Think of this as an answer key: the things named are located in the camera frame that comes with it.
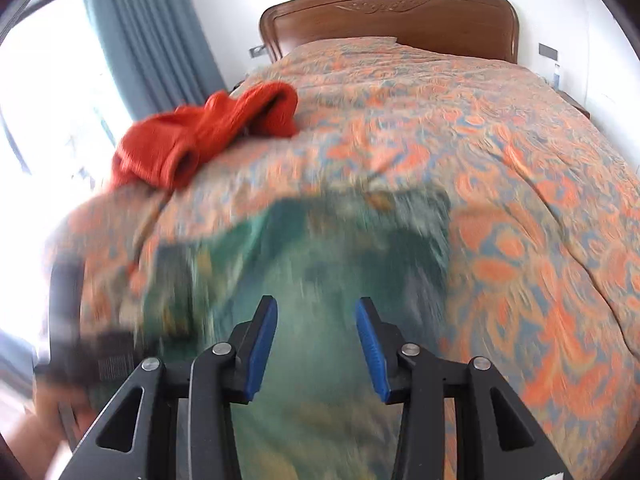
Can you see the person's left forearm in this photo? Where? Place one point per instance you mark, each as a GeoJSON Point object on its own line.
{"type": "Point", "coordinates": [40, 425]}

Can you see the grey wall socket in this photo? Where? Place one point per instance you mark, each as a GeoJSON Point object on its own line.
{"type": "Point", "coordinates": [547, 51]}

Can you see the orange patterned bedspread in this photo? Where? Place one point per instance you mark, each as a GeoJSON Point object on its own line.
{"type": "Point", "coordinates": [450, 125]}

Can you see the wooden nightstand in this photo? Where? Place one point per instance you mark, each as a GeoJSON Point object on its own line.
{"type": "Point", "coordinates": [575, 102]}

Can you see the wooden headboard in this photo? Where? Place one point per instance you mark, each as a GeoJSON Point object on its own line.
{"type": "Point", "coordinates": [440, 25]}

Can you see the blue-grey curtain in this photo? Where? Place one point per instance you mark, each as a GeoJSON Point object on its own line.
{"type": "Point", "coordinates": [150, 35]}

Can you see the small wall switch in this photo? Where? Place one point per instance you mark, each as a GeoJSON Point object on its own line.
{"type": "Point", "coordinates": [257, 51]}

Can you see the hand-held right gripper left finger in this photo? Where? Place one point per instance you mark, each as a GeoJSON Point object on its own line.
{"type": "Point", "coordinates": [261, 347]}

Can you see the red knit sweater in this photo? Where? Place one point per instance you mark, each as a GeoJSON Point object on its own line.
{"type": "Point", "coordinates": [200, 135]}

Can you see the green printed garment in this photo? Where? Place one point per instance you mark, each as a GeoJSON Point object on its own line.
{"type": "Point", "coordinates": [320, 270]}

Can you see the bright window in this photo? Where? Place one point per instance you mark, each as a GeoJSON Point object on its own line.
{"type": "Point", "coordinates": [50, 110]}

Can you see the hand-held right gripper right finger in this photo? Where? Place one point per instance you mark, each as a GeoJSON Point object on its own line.
{"type": "Point", "coordinates": [372, 347]}

